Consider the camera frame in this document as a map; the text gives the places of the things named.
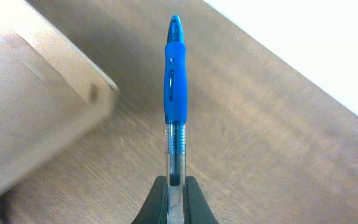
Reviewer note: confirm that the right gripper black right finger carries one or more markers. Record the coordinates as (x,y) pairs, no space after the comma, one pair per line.
(196,208)

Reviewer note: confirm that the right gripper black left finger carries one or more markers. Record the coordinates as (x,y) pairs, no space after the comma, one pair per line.
(154,209)

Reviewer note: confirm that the blue ballpoint pen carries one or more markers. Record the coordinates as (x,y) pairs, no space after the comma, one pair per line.
(175,102)

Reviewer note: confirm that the brown cardboard box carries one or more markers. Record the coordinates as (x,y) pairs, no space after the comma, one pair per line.
(50,91)

